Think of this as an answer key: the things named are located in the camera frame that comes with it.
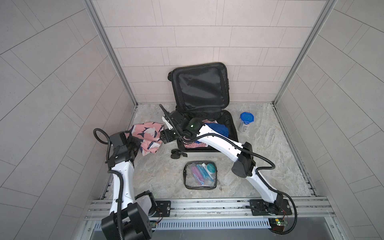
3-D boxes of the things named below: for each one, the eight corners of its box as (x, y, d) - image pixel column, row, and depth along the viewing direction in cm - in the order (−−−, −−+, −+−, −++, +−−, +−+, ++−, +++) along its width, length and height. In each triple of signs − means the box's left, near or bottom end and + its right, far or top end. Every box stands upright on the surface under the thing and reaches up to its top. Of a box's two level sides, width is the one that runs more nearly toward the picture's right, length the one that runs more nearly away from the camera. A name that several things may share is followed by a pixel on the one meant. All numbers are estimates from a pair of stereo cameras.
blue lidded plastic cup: (238, 134, 101) (242, 122, 90) (236, 124, 106) (240, 111, 96) (249, 134, 101) (255, 122, 90) (247, 124, 106) (252, 111, 96)
